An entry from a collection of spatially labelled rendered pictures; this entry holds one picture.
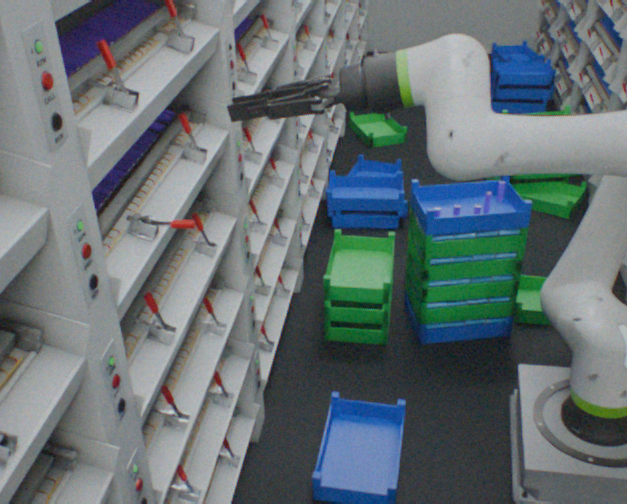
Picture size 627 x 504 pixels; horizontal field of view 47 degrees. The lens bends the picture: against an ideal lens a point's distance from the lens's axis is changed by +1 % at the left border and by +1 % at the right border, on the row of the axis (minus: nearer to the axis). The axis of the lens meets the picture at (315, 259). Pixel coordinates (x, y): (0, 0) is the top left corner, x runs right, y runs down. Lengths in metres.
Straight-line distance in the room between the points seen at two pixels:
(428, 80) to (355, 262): 1.27
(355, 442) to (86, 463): 1.06
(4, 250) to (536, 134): 0.77
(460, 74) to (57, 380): 0.72
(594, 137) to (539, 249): 1.67
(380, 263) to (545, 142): 1.28
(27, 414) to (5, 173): 0.25
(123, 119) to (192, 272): 0.46
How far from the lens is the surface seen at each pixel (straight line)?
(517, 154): 1.13
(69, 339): 0.88
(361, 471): 1.90
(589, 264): 1.50
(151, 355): 1.18
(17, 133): 0.76
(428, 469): 1.92
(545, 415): 1.57
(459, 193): 2.25
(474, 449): 1.99
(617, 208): 1.47
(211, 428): 1.61
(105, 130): 0.95
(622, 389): 1.45
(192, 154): 1.31
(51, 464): 1.02
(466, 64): 1.15
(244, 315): 1.69
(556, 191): 3.26
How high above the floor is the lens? 1.44
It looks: 33 degrees down
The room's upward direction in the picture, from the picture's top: 1 degrees counter-clockwise
